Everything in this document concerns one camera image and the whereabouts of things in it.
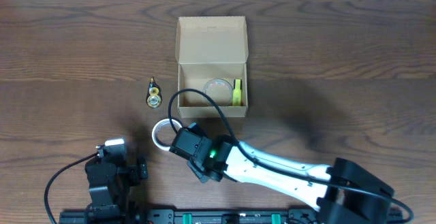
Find black yellow correction tape dispenser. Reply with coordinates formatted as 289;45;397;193
146;77;162;108

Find clear tape roll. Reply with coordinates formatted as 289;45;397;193
203;78;233;106

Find yellow highlighter marker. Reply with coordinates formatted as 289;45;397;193
232;78;242;106

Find open cardboard box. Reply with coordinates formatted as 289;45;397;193
175;16;249;118

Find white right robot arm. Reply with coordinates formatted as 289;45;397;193
172;133;394;223

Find white tape roll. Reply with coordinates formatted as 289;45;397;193
151;118;183;151

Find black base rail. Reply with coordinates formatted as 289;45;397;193
58;208;405;224

